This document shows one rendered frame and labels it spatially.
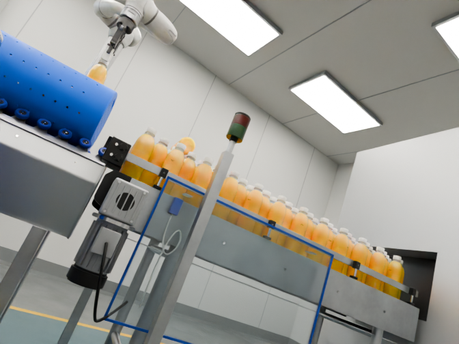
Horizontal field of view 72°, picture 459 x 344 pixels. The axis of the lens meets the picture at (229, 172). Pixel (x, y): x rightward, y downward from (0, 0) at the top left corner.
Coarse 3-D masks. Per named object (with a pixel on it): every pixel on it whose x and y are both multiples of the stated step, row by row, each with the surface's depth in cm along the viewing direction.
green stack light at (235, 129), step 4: (232, 124) 115; (236, 124) 114; (232, 128) 114; (236, 128) 114; (240, 128) 114; (244, 128) 115; (228, 132) 115; (232, 132) 114; (236, 132) 114; (240, 132) 114; (244, 132) 115; (228, 136) 116; (232, 136) 114; (236, 136) 113; (240, 136) 114; (244, 136) 116; (240, 140) 115
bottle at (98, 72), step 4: (96, 64) 138; (100, 64) 139; (104, 64) 140; (92, 68) 137; (96, 68) 136; (100, 68) 137; (104, 68) 139; (88, 72) 137; (92, 72) 136; (96, 72) 136; (100, 72) 137; (104, 72) 138; (88, 76) 135; (92, 76) 135; (96, 76) 136; (100, 76) 137; (104, 76) 138; (96, 80) 136; (100, 80) 137; (104, 80) 139
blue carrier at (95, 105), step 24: (0, 48) 109; (24, 48) 114; (0, 72) 108; (24, 72) 111; (48, 72) 114; (72, 72) 121; (0, 96) 111; (24, 96) 111; (48, 96) 113; (72, 96) 116; (96, 96) 120; (48, 120) 116; (72, 120) 117; (96, 120) 119; (72, 144) 124
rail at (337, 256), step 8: (128, 160) 115; (136, 160) 116; (144, 160) 117; (144, 168) 116; (152, 168) 118; (160, 168) 119; (176, 176) 121; (192, 184) 123; (224, 200) 128; (240, 208) 130; (256, 216) 133; (288, 232) 138; (304, 240) 141; (328, 248) 146; (336, 256) 147; (344, 256) 149; (368, 272) 153; (376, 272) 156; (384, 280) 157; (392, 280) 159; (400, 288) 161; (408, 288) 163; (416, 296) 164
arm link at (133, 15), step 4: (124, 8) 146; (128, 8) 145; (132, 8) 145; (124, 12) 145; (128, 12) 145; (132, 12) 145; (136, 12) 146; (120, 16) 147; (124, 16) 145; (128, 16) 145; (132, 16) 145; (136, 16) 147; (140, 16) 149; (132, 20) 146; (136, 20) 147; (140, 20) 150; (136, 24) 148
